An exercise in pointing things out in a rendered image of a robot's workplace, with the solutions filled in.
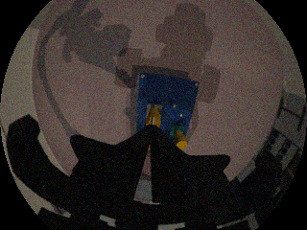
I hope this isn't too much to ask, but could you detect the blue circuit board with yellow knobs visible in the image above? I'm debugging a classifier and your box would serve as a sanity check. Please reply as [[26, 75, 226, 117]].
[[135, 73, 199, 150]]

